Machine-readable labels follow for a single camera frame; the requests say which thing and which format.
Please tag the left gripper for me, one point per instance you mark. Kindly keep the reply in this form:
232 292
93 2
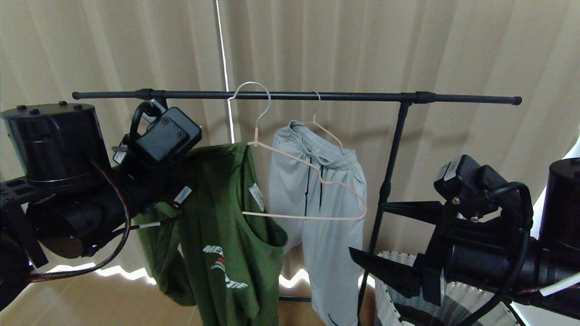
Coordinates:
90 213

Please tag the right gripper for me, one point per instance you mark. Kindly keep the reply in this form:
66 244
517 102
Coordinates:
480 258

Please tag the pale grey shorts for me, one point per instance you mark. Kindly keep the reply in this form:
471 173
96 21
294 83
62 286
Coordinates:
335 253

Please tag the pink clothes hanger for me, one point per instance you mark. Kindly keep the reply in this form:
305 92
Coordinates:
294 217
328 133

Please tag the green garment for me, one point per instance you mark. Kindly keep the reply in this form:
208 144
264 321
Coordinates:
213 213

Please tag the white laundry basket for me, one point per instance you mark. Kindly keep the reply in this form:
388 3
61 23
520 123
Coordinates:
457 303

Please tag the black clothes rack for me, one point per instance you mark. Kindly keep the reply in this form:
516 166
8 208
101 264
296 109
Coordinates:
317 96

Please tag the beige curtain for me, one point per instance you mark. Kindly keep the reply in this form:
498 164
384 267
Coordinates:
362 40

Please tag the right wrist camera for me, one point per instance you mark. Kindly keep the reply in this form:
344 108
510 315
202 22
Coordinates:
466 181

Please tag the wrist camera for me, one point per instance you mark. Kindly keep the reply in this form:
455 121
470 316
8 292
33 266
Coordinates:
167 133
466 181

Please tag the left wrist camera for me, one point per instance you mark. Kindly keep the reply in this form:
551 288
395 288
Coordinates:
167 133

